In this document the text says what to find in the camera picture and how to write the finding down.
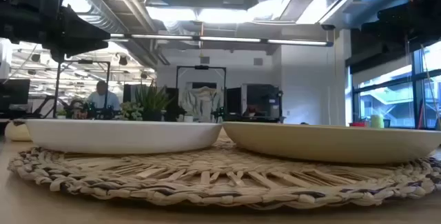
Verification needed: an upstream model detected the beige round plate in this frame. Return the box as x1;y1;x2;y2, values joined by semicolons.
222;121;441;165

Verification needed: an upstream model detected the silver rectangular air duct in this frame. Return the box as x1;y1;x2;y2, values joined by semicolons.
279;0;356;25

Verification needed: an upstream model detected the corrugated silver air duct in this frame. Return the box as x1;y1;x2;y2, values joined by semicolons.
43;0;128;34

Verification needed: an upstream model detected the round woven straw placemat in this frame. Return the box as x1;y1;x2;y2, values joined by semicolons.
7;127;441;211

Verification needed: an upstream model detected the black computer monitor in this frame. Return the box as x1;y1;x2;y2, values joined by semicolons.
0;78;31;106

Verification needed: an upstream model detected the black background rig frame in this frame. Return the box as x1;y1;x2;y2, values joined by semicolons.
175;65;227;121
53;59;112;119

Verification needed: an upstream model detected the black window frame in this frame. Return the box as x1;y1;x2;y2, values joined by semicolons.
351;44;441;130

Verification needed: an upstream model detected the white cloth cover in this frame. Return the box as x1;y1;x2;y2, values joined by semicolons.
181;85;221;123

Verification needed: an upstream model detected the long ceiling light bar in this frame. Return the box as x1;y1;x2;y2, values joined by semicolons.
109;32;334;48

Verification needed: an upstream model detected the yellow-green cylinder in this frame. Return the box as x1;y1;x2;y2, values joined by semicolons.
369;114;384;129

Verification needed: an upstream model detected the spiky green potted plant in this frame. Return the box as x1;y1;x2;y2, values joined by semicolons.
134;80;174;122

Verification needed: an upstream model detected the person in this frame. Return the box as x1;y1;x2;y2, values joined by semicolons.
86;80;121;112

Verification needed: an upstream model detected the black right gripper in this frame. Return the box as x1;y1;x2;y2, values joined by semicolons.
360;0;441;44

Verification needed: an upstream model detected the black equipment cabinet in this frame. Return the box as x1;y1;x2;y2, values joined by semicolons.
240;83;285;123

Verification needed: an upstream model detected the chocolate glazed donut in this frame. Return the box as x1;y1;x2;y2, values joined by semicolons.
3;119;32;143

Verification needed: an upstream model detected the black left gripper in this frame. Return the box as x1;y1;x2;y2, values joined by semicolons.
17;0;112;63

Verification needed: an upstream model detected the white round plate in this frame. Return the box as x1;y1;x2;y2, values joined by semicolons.
21;119;223;155

